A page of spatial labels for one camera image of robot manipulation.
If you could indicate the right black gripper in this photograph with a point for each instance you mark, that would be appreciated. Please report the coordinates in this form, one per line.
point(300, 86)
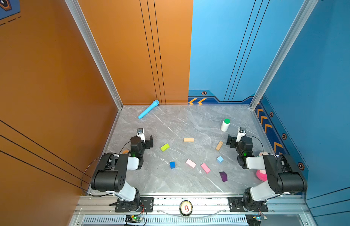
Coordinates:
point(232, 141)

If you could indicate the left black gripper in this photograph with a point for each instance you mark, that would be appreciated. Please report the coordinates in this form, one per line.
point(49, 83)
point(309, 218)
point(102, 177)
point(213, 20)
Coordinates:
point(147, 142)

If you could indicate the natural wood block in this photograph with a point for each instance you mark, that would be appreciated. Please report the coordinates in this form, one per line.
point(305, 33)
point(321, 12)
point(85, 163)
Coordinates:
point(189, 139)
point(219, 146)

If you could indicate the light blue cube block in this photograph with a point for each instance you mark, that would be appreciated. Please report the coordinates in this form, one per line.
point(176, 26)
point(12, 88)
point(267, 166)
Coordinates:
point(220, 159)

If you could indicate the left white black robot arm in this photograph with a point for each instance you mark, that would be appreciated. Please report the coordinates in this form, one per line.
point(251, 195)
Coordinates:
point(110, 175)

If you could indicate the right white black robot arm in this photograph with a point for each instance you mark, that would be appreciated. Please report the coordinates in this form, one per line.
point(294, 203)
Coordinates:
point(283, 176)

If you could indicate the lime green block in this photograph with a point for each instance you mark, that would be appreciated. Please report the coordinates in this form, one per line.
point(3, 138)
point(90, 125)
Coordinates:
point(165, 147)

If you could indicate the purple block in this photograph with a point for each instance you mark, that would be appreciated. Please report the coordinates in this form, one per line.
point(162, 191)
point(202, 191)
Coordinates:
point(223, 176)

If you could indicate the light pink block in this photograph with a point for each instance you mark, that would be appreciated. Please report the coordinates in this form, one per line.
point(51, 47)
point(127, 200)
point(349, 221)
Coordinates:
point(191, 163)

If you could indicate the white bottle green cap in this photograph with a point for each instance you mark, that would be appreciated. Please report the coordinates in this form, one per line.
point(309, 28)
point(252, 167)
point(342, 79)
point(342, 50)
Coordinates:
point(225, 125)

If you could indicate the blue toy microphone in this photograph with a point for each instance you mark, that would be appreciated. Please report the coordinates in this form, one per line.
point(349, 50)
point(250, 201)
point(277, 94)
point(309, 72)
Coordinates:
point(148, 109)

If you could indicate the pink plush doll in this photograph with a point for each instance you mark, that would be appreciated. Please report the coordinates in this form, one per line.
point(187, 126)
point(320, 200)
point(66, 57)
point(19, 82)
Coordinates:
point(261, 174)

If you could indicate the round emergency button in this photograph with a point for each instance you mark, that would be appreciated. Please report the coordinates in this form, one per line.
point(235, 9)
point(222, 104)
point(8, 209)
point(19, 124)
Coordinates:
point(186, 208)

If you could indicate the left green circuit board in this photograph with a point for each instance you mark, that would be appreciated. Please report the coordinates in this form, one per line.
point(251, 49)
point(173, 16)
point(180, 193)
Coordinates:
point(133, 219)

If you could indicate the right circuit board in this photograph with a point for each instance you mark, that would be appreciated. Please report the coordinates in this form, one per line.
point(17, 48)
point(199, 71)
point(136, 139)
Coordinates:
point(259, 218)

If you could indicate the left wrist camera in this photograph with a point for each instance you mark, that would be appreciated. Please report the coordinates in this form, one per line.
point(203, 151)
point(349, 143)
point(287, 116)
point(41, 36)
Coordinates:
point(140, 133)

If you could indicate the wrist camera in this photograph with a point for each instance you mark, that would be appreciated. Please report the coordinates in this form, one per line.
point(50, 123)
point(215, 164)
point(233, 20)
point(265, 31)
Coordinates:
point(241, 133)
point(140, 133)

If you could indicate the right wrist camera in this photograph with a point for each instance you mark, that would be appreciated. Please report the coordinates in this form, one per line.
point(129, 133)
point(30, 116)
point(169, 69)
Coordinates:
point(241, 133)

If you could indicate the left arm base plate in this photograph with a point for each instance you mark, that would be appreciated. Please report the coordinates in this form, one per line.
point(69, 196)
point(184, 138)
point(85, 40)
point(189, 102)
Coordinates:
point(144, 202)

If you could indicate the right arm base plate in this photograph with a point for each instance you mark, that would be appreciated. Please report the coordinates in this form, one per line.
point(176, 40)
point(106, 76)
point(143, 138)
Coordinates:
point(237, 204)

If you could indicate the aluminium front rail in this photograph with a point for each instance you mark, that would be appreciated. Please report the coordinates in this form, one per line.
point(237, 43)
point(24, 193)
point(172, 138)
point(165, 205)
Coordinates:
point(208, 210)

